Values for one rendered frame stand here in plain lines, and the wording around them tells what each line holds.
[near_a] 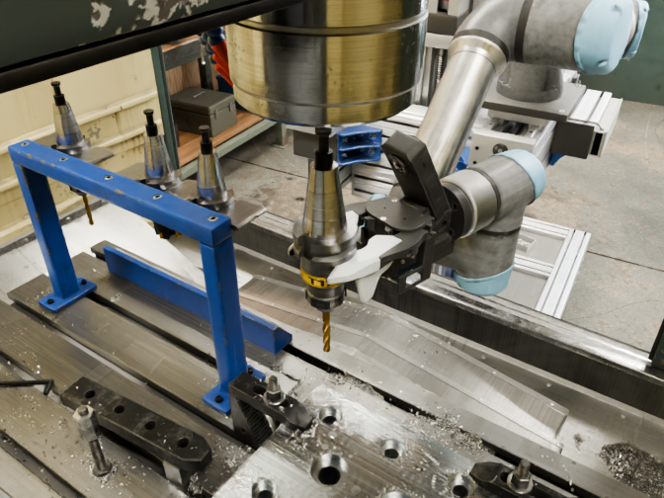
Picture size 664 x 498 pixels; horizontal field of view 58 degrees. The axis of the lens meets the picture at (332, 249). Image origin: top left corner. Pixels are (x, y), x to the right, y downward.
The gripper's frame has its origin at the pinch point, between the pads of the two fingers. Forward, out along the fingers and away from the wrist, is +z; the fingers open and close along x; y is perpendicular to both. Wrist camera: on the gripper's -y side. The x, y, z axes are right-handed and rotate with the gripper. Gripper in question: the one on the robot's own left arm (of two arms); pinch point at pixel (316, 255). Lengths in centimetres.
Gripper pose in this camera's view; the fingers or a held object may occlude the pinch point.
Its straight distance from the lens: 59.9
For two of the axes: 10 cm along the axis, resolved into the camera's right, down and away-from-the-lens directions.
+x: -6.4, -4.4, 6.3
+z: -7.7, 3.5, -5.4
